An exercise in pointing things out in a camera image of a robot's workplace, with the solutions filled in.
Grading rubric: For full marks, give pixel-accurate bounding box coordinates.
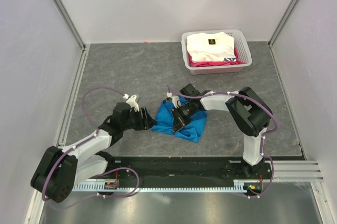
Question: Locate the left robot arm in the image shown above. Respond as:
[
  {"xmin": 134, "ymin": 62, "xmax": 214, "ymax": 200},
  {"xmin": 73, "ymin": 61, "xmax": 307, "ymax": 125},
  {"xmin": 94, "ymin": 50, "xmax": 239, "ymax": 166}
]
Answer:
[{"xmin": 31, "ymin": 102, "xmax": 157, "ymax": 203}]

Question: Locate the white folded shirt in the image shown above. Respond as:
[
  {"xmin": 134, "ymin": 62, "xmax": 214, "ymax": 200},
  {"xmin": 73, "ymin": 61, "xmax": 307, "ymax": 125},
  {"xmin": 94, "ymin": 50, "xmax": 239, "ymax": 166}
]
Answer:
[{"xmin": 186, "ymin": 32, "xmax": 236, "ymax": 63}]

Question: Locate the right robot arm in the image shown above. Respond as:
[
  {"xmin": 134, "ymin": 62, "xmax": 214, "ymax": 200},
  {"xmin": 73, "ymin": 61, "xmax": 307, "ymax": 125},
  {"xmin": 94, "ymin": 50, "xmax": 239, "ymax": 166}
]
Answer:
[{"xmin": 166, "ymin": 84, "xmax": 272, "ymax": 179}]

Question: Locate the pink folded cloth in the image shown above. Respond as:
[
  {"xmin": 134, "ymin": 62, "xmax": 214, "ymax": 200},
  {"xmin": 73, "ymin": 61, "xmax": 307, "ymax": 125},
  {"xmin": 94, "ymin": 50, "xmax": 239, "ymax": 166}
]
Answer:
[{"xmin": 189, "ymin": 48, "xmax": 245, "ymax": 67}]

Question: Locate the aluminium frame post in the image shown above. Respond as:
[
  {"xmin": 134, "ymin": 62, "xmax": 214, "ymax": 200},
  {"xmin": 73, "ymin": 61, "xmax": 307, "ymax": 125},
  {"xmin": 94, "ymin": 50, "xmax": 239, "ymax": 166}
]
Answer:
[
  {"xmin": 52, "ymin": 0, "xmax": 86, "ymax": 51},
  {"xmin": 268, "ymin": 0, "xmax": 300, "ymax": 48}
]

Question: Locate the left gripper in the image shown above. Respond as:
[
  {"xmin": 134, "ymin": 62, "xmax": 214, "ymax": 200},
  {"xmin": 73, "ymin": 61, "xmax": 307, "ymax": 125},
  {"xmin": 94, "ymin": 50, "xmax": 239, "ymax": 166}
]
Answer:
[{"xmin": 121, "ymin": 107, "xmax": 157, "ymax": 131}]

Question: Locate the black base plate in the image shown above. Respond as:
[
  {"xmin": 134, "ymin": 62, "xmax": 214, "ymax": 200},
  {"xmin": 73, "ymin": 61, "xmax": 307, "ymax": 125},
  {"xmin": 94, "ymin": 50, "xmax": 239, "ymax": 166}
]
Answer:
[{"xmin": 108, "ymin": 156, "xmax": 272, "ymax": 180}]

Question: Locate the white plastic basket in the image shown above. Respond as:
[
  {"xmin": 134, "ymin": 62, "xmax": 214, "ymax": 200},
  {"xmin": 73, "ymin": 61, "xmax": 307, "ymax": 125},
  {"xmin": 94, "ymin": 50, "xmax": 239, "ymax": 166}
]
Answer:
[{"xmin": 181, "ymin": 29, "xmax": 252, "ymax": 75}]

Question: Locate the slotted cable duct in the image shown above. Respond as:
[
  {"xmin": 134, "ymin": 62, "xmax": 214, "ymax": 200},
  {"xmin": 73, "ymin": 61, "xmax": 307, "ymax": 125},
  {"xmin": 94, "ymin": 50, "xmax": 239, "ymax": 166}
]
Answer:
[{"xmin": 72, "ymin": 180, "xmax": 262, "ymax": 193}]

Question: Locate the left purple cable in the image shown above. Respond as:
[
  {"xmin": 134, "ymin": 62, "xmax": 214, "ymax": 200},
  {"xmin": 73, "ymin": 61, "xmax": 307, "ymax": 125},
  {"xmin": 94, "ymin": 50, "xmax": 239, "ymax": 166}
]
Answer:
[{"xmin": 42, "ymin": 87, "xmax": 140, "ymax": 210}]

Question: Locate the left aluminium frame post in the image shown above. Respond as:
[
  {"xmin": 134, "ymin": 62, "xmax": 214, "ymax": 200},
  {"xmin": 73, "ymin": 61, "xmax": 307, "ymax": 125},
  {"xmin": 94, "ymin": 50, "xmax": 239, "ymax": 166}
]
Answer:
[{"xmin": 52, "ymin": 0, "xmax": 86, "ymax": 51}]

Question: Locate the right aluminium frame post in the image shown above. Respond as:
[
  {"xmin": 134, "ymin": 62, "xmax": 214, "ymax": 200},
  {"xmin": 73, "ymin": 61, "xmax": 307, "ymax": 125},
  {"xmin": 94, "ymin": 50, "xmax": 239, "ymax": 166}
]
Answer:
[{"xmin": 268, "ymin": 0, "xmax": 300, "ymax": 48}]

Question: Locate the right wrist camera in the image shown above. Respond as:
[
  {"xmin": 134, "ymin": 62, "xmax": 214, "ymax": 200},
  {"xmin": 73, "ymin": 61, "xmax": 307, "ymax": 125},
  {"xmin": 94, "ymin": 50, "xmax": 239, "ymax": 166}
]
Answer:
[{"xmin": 166, "ymin": 92, "xmax": 181, "ymax": 108}]

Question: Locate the blue cloth napkin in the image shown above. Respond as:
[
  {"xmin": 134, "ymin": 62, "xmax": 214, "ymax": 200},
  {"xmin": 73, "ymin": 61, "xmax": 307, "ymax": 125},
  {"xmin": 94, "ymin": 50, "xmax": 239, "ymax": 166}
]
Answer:
[{"xmin": 151, "ymin": 99, "xmax": 207, "ymax": 143}]

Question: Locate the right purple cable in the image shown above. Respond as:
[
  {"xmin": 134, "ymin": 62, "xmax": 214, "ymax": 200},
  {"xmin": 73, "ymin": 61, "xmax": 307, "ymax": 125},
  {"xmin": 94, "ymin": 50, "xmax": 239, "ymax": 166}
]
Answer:
[{"xmin": 167, "ymin": 85, "xmax": 279, "ymax": 200}]

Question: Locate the purple cable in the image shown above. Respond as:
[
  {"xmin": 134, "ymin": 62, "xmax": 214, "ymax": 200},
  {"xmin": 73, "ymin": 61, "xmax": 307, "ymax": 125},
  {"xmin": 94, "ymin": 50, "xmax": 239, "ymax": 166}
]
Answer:
[
  {"xmin": 42, "ymin": 87, "xmax": 140, "ymax": 210},
  {"xmin": 167, "ymin": 85, "xmax": 279, "ymax": 200}
]

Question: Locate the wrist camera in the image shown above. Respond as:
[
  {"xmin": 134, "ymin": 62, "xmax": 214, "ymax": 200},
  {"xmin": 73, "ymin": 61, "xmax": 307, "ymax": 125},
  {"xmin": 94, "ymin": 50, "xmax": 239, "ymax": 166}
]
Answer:
[
  {"xmin": 166, "ymin": 92, "xmax": 181, "ymax": 108},
  {"xmin": 123, "ymin": 94, "xmax": 140, "ymax": 111}
]

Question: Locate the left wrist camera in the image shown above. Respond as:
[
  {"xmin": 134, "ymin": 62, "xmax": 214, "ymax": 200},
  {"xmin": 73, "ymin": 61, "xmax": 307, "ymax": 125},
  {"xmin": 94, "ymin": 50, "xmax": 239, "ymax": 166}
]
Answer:
[{"xmin": 123, "ymin": 94, "xmax": 140, "ymax": 111}]

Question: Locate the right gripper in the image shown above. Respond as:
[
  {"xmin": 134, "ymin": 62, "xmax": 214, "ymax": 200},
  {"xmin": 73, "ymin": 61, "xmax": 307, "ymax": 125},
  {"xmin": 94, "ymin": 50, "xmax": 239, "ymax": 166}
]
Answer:
[{"xmin": 171, "ymin": 101, "xmax": 196, "ymax": 134}]

